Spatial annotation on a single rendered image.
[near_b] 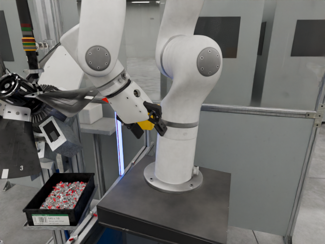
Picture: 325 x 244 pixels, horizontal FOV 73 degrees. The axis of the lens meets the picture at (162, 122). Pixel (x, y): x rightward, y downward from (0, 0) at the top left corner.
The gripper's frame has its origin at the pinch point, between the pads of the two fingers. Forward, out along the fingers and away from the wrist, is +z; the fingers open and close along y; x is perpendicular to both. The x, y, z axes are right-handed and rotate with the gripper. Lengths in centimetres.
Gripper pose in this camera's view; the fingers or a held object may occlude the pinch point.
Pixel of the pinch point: (150, 131)
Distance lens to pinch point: 62.5
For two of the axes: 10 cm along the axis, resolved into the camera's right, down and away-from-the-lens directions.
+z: 5.1, 7.4, 4.4
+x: -4.3, 6.6, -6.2
